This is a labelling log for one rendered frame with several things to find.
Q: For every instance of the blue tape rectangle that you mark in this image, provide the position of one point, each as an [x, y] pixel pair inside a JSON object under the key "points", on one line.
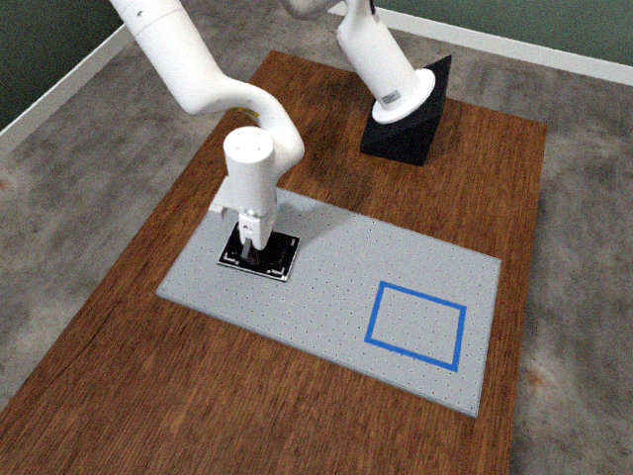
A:
{"points": [[458, 342]]}

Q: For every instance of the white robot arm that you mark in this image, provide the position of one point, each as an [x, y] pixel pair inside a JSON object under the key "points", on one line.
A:
{"points": [[171, 42]]}

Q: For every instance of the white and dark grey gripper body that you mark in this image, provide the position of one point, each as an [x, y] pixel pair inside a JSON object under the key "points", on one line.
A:
{"points": [[257, 228]]}

